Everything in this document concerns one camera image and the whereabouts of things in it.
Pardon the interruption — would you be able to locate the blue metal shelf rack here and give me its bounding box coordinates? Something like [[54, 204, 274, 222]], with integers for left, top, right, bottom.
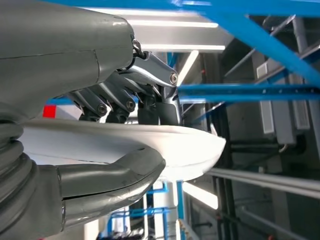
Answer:
[[39, 0, 320, 107], [107, 180, 186, 240]]

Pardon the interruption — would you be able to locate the grey ceiling pipe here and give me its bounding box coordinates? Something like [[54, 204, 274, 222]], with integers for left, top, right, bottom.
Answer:
[[206, 167, 320, 200]]

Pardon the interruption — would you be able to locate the ceiling light strip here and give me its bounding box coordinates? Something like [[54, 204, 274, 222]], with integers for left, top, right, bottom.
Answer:
[[141, 43, 226, 52], [182, 181, 219, 211], [177, 50, 200, 88], [127, 19, 220, 29]]

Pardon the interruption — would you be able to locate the grey ceiling air unit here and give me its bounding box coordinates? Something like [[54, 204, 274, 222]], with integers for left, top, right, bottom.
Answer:
[[256, 58, 312, 147]]

